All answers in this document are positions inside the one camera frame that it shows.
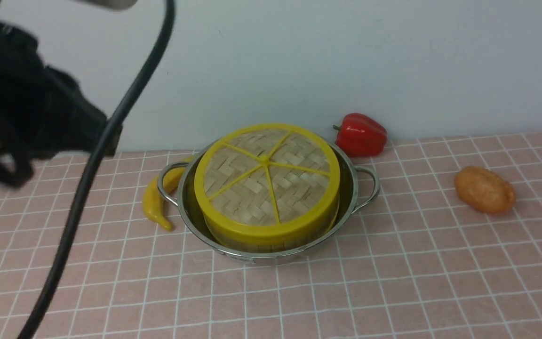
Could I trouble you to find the red bell pepper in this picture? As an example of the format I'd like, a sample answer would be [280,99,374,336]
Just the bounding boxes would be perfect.
[333,113,388,158]

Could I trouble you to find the orange potato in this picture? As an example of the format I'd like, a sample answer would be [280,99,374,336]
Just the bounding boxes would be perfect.
[454,166,517,214]

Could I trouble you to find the yellow woven bamboo steamer lid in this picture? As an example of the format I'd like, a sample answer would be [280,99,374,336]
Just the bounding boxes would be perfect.
[194,124,341,226]

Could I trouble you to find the stainless steel pot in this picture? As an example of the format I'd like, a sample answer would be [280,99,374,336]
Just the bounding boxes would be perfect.
[156,143,381,266]

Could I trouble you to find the yellow plastic banana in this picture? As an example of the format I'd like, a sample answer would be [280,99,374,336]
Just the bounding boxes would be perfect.
[142,167,184,231]

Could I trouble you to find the black left camera cable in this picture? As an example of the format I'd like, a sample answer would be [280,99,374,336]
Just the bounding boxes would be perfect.
[16,0,176,339]

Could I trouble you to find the yellow bamboo steamer basket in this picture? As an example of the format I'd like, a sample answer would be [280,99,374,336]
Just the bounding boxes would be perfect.
[204,205,338,253]

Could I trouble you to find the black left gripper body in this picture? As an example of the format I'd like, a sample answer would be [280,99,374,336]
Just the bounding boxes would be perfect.
[0,22,108,189]

